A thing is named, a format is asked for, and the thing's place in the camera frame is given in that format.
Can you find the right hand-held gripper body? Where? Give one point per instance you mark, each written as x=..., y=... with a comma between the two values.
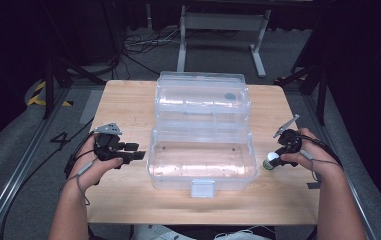
x=290, y=141

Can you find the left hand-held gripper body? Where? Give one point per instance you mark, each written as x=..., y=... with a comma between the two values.
x=106, y=146

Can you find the small white-capped green bottle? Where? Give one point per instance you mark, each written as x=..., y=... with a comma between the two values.
x=271, y=157

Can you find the clear plastic storage box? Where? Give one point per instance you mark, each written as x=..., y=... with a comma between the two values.
x=201, y=160

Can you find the person's left hand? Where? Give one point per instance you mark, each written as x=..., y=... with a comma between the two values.
x=88, y=170

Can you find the person's right hand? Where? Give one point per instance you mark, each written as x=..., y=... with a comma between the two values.
x=318, y=160

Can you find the black tripod stand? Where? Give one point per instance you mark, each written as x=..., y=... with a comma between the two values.
x=48, y=86
x=321, y=90

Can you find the dark round table grommet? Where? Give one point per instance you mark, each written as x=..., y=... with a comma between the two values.
x=230, y=96

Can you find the person's light patterned clothing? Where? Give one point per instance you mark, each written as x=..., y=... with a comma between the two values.
x=158, y=233

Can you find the yellow and black floor tape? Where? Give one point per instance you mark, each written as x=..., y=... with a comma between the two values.
x=34, y=100

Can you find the aluminium floor rail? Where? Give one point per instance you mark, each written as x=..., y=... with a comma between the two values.
x=18, y=166
x=354, y=186

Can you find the white metal desk frame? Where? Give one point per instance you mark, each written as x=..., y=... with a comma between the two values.
x=224, y=21

